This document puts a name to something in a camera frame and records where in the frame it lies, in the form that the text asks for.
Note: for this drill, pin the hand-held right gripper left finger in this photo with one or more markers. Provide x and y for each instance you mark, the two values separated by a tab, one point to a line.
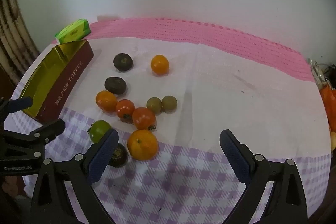
102	158

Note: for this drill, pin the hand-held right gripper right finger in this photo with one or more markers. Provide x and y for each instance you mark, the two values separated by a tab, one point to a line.
233	158

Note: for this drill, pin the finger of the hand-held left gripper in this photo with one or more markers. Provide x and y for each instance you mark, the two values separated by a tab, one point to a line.
51	129
18	104

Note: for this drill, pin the dark brown round fruit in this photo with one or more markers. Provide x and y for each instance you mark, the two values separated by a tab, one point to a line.
122	61
115	85
120	157

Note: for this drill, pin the green tomato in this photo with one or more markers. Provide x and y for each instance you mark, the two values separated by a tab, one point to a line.
98	130

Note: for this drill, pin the orange tangerine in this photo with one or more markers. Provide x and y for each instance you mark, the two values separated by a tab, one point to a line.
159	64
105	100
142	144

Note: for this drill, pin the red and gold tin box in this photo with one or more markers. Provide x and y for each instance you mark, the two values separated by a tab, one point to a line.
65	82

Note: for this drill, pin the red tomato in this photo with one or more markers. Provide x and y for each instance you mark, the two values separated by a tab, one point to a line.
125	108
143	118

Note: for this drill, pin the small olive green fruit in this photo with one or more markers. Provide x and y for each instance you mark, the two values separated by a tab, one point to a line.
153	105
169	102

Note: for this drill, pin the pink and purple checked tablecloth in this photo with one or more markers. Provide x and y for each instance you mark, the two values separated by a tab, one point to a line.
210	98

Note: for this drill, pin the beige patterned curtain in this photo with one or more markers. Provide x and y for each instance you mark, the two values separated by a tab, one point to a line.
13	29

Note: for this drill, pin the green tissue pack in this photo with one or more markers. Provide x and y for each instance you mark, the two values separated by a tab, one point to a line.
73	31

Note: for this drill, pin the yellow object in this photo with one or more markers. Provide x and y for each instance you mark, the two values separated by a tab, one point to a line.
333	141

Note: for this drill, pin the orange snack packet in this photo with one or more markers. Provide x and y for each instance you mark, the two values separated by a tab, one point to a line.
329	103

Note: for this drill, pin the shiny foil wrappers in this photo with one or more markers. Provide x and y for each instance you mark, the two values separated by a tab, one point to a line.
319	70

